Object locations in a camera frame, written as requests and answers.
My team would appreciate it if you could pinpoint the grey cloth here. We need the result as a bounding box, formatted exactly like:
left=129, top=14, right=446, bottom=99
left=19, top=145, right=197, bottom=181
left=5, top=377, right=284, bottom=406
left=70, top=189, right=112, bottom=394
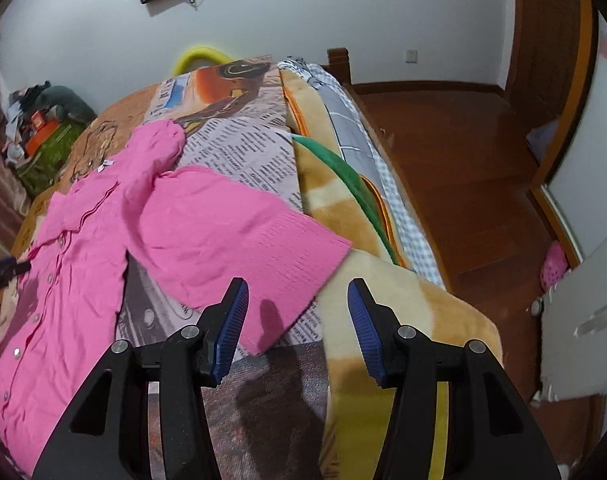
left=34, top=85, right=97, bottom=123

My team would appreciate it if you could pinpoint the pile of clothes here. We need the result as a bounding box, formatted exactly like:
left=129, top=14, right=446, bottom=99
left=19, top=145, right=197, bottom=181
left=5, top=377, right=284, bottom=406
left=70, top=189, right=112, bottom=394
left=4, top=82, right=52, bottom=166

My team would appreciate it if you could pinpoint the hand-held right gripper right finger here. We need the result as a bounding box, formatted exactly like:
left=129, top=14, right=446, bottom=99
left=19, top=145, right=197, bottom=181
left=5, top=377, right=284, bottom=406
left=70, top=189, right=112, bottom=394
left=347, top=277, right=557, bottom=480

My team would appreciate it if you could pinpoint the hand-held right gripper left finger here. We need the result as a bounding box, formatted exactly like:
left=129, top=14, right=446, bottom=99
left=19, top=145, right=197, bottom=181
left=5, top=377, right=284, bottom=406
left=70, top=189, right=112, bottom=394
left=31, top=277, right=249, bottom=480

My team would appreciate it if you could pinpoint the wooden bedpost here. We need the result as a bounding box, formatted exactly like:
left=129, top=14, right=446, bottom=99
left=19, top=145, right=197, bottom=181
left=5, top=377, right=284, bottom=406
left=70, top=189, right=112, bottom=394
left=327, top=47, right=354, bottom=86

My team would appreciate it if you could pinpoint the white door panel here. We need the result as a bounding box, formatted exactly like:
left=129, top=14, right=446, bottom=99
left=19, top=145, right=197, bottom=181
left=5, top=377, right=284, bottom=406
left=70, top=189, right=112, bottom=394
left=548, top=15, right=607, bottom=261

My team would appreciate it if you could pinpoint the checkered bed sheet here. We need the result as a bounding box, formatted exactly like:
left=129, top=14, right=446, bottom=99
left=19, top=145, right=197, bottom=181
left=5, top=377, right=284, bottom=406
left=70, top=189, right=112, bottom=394
left=278, top=57, right=451, bottom=291

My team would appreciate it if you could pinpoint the yellow hoop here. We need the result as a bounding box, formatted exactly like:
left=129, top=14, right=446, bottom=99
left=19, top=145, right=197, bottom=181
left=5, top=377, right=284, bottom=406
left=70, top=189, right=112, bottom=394
left=172, top=46, right=234, bottom=75

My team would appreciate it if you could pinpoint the pink slipper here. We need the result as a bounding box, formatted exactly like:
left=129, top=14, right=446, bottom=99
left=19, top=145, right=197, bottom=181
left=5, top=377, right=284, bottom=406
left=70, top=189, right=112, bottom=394
left=541, top=241, right=569, bottom=291

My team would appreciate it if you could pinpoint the newspaper print blanket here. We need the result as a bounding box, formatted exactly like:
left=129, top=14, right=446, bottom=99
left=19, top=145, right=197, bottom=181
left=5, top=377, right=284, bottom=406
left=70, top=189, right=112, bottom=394
left=0, top=55, right=334, bottom=480

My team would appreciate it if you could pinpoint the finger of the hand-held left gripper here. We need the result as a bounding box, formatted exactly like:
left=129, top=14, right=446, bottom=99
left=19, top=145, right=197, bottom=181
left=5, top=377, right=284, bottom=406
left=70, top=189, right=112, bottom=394
left=0, top=257, right=32, bottom=295

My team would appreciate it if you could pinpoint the pink knit cardigan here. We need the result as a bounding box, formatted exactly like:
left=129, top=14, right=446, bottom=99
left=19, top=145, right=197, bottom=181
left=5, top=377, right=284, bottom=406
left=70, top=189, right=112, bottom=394
left=0, top=122, right=353, bottom=471

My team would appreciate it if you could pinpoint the orange box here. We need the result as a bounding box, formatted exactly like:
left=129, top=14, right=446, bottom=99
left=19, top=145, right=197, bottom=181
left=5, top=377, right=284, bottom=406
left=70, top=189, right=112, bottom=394
left=24, top=112, right=67, bottom=156

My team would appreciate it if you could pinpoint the wooden door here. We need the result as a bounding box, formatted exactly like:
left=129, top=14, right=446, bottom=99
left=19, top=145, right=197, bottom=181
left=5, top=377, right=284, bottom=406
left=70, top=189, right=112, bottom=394
left=503, top=0, right=599, bottom=271

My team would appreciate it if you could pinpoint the green bag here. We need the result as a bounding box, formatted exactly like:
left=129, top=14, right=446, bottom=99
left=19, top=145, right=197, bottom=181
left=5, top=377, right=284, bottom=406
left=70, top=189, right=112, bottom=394
left=16, top=120, right=87, bottom=198

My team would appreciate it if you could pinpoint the tan and green plush blanket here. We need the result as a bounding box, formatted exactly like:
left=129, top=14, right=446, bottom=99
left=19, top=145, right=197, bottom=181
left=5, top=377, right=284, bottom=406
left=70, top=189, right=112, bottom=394
left=281, top=70, right=504, bottom=480

